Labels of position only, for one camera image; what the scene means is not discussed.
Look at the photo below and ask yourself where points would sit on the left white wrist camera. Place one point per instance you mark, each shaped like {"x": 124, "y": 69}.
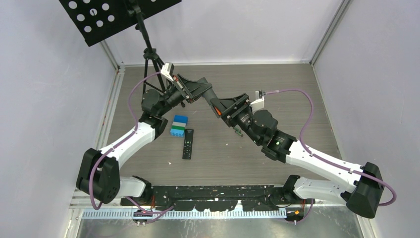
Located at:
{"x": 167, "y": 71}

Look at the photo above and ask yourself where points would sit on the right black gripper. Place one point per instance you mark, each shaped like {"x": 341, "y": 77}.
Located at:
{"x": 226, "y": 106}

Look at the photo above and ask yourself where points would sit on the black remote control back up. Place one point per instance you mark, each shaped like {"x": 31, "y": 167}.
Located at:
{"x": 211, "y": 98}

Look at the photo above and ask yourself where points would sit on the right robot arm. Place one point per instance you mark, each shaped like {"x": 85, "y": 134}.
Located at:
{"x": 358, "y": 187}

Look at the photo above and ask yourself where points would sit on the aluminium frame rail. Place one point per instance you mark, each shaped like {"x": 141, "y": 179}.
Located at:
{"x": 121, "y": 209}

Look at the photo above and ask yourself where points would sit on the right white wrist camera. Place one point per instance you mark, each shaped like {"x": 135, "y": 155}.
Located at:
{"x": 258, "y": 103}

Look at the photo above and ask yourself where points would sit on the black remote with buttons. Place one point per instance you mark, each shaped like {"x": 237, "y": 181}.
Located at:
{"x": 188, "y": 143}

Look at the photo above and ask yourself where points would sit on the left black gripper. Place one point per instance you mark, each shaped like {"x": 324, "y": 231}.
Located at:
{"x": 194, "y": 88}

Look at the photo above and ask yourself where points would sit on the blue green white block stack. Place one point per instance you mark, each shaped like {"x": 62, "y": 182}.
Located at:
{"x": 179, "y": 125}

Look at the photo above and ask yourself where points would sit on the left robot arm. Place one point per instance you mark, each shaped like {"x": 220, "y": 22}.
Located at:
{"x": 99, "y": 174}

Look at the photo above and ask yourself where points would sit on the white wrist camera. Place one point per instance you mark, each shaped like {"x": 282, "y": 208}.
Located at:
{"x": 258, "y": 103}
{"x": 167, "y": 71}

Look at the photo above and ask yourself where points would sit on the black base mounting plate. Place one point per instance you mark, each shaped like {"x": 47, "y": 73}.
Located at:
{"x": 216, "y": 197}

